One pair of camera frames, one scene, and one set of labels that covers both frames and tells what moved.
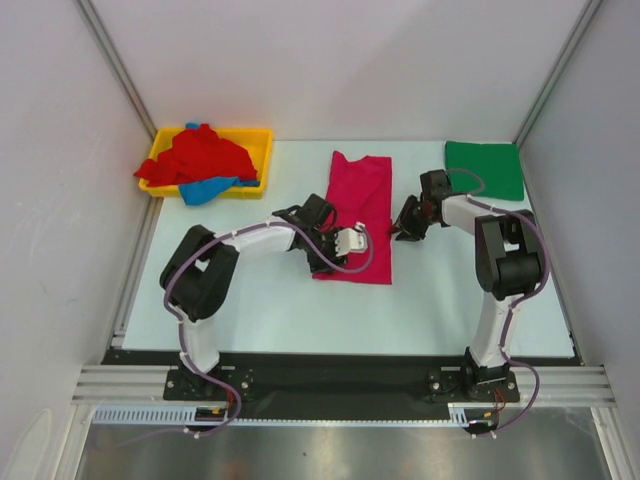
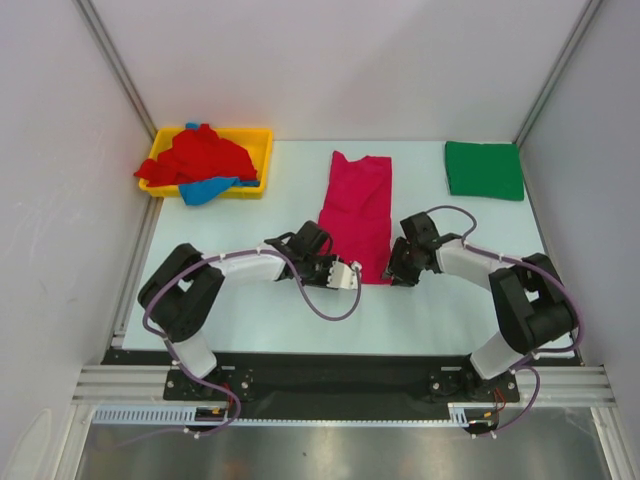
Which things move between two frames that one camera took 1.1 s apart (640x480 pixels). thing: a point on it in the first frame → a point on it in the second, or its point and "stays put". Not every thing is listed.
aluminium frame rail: [545, 385] stays put
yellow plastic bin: [258, 144] stays put
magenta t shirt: [359, 191] stays put
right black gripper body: [413, 220] → [404, 264]
